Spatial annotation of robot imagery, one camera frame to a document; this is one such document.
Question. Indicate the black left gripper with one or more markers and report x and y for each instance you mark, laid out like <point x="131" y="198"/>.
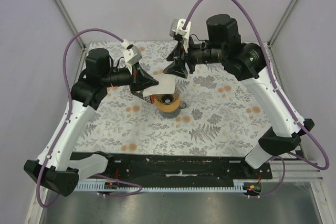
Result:
<point x="144" y="80"/>

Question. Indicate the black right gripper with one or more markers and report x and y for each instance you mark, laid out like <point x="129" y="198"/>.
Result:
<point x="177" y="68"/>

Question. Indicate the orange coffee filter box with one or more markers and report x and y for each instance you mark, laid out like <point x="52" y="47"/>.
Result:
<point x="148" y="98"/>

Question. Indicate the white paper coffee filter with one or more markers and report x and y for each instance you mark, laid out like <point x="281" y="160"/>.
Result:
<point x="166" y="85"/>

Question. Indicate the grey ribbed glass dripper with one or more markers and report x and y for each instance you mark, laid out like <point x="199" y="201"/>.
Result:
<point x="168" y="99"/>

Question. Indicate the round wooden dripper stand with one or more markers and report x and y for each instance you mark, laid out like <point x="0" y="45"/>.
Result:
<point x="168" y="108"/>

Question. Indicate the grey glass carafe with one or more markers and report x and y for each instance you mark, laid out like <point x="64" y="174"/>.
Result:
<point x="175" y="113"/>

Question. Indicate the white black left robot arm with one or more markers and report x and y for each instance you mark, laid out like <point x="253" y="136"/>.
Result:
<point x="53" y="168"/>

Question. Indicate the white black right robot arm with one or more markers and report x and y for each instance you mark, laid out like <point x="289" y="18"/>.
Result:
<point x="246" y="62"/>

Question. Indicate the floral tablecloth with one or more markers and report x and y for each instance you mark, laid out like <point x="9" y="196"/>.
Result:
<point x="218" y="116"/>

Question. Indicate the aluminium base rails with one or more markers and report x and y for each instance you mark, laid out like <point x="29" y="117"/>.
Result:
<point x="296" y="171"/>

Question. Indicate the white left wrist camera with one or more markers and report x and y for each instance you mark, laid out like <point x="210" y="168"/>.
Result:
<point x="132" y="55"/>

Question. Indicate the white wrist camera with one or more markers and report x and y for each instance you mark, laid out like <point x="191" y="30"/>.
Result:
<point x="180" y="31"/>
<point x="132" y="55"/>

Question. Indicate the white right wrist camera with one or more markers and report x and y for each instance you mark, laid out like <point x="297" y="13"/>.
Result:
<point x="180" y="31"/>

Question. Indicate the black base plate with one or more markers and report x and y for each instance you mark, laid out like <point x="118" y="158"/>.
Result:
<point x="127" y="166"/>

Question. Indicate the light blue cable duct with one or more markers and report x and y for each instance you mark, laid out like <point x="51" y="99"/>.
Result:
<point x="168" y="185"/>

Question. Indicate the aluminium frame post left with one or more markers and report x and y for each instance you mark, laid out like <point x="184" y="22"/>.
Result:
<point x="66" y="17"/>

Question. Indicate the aluminium frame post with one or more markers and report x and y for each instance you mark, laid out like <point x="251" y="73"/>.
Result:
<point x="66" y="17"/>
<point x="283" y="20"/>

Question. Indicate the aluminium frame post right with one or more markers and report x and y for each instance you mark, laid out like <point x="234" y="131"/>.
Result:
<point x="283" y="20"/>

